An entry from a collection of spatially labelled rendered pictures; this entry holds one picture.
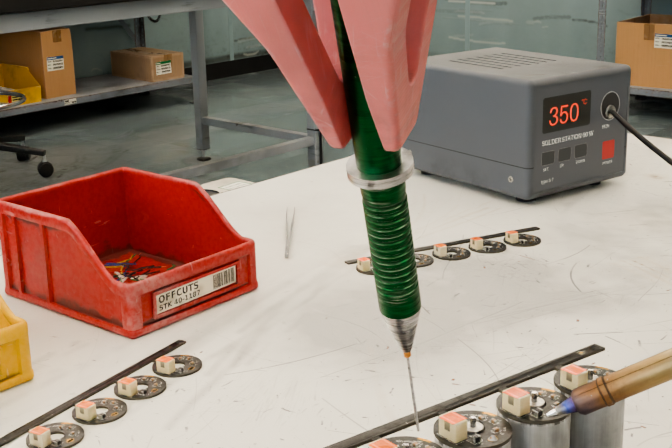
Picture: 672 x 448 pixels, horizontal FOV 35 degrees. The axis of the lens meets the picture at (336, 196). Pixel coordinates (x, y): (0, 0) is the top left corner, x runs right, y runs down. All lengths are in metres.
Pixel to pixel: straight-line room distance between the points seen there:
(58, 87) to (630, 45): 2.57
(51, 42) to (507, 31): 2.39
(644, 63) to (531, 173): 4.19
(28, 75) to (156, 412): 4.52
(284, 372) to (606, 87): 0.41
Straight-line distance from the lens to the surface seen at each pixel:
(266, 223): 0.78
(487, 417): 0.36
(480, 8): 5.94
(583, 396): 0.32
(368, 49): 0.21
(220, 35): 6.17
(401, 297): 0.27
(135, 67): 5.39
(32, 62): 5.03
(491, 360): 0.55
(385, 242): 0.26
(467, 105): 0.84
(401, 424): 0.35
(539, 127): 0.80
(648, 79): 4.99
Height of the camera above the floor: 0.98
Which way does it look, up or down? 16 degrees down
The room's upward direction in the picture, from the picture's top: 1 degrees counter-clockwise
